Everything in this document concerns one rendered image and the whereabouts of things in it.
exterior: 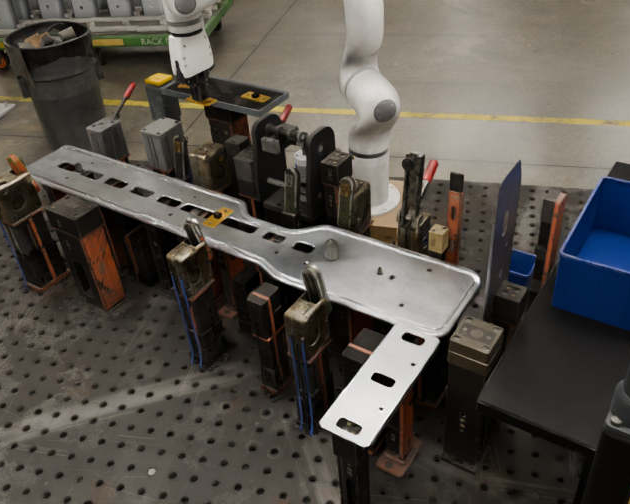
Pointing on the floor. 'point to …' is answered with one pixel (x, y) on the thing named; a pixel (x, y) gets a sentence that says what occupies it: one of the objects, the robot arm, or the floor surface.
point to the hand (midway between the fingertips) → (199, 91)
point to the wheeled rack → (105, 30)
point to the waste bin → (59, 78)
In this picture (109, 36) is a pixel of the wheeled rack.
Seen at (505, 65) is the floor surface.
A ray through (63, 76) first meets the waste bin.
